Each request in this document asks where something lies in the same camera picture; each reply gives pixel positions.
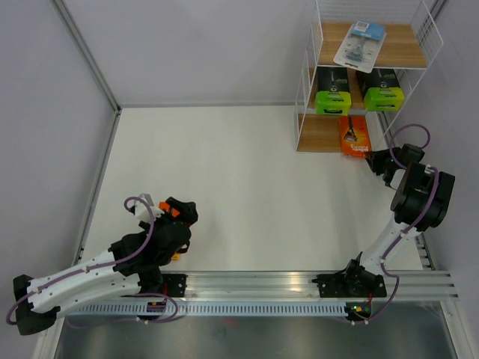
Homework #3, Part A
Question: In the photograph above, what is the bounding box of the orange razor box front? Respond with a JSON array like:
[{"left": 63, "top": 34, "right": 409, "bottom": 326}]
[{"left": 157, "top": 197, "right": 190, "bottom": 266}]

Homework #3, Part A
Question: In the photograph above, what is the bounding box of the orange razor box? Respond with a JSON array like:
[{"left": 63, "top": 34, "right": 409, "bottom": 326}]
[
  {"left": 157, "top": 197, "right": 190, "bottom": 266},
  {"left": 338, "top": 116, "right": 372, "bottom": 158}
]

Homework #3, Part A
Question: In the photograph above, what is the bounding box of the green black razor box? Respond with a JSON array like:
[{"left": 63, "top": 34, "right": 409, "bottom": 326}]
[
  {"left": 356, "top": 68, "right": 405, "bottom": 111},
  {"left": 314, "top": 67, "right": 352, "bottom": 116}
]

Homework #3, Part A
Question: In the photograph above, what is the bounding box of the white wire wooden shelf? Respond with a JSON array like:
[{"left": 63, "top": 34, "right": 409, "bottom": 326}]
[{"left": 293, "top": 1, "right": 444, "bottom": 152}]

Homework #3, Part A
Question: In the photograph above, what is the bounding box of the blue clear razor blister pack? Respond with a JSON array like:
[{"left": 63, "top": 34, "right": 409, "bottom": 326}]
[{"left": 333, "top": 21, "right": 387, "bottom": 73}]

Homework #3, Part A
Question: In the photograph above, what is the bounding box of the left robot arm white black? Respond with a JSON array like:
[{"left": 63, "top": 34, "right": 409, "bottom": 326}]
[{"left": 5, "top": 194, "right": 198, "bottom": 336}]

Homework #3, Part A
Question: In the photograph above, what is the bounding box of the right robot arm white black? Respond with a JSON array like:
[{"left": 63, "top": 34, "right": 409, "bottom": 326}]
[{"left": 340, "top": 144, "right": 455, "bottom": 297}]

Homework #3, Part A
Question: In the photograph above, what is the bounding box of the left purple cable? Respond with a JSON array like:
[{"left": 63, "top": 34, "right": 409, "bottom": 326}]
[{"left": 6, "top": 196, "right": 179, "bottom": 330}]

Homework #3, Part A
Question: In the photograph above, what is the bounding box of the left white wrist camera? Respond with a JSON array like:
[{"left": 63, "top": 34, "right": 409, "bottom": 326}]
[{"left": 131, "top": 193, "right": 162, "bottom": 223}]

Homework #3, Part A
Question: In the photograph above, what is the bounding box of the white slotted cable duct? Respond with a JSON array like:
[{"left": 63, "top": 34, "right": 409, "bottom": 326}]
[{"left": 73, "top": 300, "right": 347, "bottom": 317}]

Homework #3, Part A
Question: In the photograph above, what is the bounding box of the aluminium rail frame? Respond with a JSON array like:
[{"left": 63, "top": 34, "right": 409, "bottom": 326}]
[{"left": 52, "top": 269, "right": 461, "bottom": 302}]

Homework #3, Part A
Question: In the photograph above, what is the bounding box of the aluminium corner post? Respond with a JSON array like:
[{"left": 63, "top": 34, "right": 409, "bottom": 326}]
[{"left": 50, "top": 0, "right": 123, "bottom": 115}]

